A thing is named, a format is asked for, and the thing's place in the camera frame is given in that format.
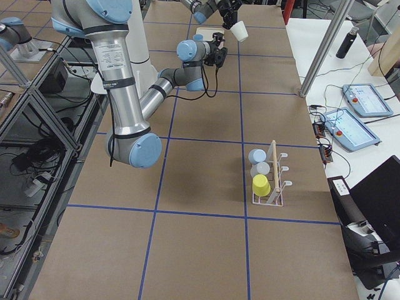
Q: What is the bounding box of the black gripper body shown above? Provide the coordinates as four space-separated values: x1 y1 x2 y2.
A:
204 32 228 68
217 0 241 18

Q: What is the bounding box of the pale green plastic cup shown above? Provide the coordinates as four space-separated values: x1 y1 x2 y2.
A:
230 21 249 43

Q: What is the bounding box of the light blue plastic cup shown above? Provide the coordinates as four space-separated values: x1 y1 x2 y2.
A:
248 149 266 165

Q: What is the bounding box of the grey plastic cup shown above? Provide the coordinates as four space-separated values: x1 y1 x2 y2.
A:
250 162 271 178

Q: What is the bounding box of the yellow plastic cup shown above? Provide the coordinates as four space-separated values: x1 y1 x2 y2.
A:
252 174 271 197

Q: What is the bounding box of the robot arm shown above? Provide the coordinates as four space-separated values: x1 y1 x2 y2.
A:
179 0 242 29
51 1 228 169

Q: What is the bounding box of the cream plastic tray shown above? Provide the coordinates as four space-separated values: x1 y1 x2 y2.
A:
196 27 225 41

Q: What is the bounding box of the red cylinder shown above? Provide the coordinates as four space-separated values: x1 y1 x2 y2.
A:
282 0 296 25

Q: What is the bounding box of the black water bottle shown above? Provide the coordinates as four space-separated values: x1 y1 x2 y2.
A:
336 26 359 59

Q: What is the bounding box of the near teach pendant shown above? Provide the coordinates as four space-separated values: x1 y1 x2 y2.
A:
320 107 381 152

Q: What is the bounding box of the teach pendant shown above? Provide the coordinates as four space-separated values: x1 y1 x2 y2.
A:
320 107 381 152
342 84 393 118

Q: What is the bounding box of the far teach pendant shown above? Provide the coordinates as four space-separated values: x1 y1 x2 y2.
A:
342 84 393 118

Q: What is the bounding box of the black laptop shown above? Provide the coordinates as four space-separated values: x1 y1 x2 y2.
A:
350 155 399 250

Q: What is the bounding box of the aluminium frame post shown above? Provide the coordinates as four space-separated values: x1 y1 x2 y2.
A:
299 0 354 98

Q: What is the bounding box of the white wire cup rack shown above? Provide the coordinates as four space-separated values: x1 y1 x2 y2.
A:
251 140 293 207

